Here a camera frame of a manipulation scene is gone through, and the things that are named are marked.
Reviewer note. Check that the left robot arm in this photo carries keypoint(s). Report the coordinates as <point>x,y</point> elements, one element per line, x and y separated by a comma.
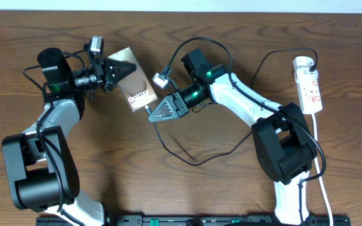
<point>41,172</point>

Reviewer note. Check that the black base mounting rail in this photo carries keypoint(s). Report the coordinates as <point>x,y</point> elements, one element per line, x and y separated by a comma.
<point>137,220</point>

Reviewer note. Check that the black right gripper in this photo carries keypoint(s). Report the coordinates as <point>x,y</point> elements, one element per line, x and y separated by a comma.
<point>175,113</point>

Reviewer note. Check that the white charger adapter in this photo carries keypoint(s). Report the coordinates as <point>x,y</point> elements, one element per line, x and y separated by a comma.
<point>302,61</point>

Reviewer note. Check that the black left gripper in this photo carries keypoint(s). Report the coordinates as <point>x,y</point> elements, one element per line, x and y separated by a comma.
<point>104,75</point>

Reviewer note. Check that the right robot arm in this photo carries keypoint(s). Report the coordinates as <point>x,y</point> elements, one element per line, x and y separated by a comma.
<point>284,146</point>

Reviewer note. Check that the bronze Galaxy smartphone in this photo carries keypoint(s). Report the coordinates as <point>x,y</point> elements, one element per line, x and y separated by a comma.
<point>135,87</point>

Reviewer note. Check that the white power strip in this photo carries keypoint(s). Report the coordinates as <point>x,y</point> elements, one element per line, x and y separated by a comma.
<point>308,90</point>

